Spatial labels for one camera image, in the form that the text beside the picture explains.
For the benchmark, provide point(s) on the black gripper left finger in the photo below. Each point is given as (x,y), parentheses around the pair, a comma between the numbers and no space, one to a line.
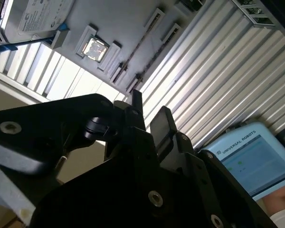
(42,133)

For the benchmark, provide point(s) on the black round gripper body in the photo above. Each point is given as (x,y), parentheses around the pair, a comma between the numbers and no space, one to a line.
(97,199)

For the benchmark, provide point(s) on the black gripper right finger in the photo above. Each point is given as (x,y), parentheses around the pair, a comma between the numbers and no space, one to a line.
(204,180)

